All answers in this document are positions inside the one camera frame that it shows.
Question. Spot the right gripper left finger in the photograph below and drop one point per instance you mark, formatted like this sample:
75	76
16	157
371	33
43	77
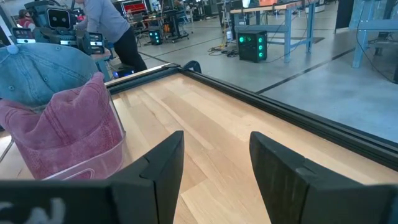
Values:
161	174

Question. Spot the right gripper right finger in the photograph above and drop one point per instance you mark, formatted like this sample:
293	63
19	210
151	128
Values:
289	193

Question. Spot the grey baseball cap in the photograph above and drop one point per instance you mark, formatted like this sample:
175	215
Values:
40	74

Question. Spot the maroon baseball cap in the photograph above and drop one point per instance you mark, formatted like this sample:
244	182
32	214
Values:
62	130

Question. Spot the person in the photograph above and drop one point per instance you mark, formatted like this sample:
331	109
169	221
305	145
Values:
105	21
26	21

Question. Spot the clear plastic bin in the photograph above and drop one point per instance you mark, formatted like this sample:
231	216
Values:
119	146

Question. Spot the black device blue light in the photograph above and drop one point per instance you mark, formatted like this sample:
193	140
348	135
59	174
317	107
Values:
122	73

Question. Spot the red storage rack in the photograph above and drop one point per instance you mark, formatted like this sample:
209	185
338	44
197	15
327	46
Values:
135	7

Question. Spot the black computer green lights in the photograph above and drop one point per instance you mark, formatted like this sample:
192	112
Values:
155	37
252	46

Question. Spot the black equipment cart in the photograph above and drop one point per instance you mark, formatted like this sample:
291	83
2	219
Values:
174	25

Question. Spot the blue workbench wooden top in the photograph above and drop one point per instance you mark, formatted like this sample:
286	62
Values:
287	37

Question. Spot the dark upright panel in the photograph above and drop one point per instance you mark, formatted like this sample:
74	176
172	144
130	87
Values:
342	14

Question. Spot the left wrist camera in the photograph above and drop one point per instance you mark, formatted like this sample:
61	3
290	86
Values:
59	18

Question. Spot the black aluminium frame rail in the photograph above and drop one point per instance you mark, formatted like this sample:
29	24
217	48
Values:
140	77
280	110

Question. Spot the blue metal frame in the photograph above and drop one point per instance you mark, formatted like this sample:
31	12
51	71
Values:
360	46

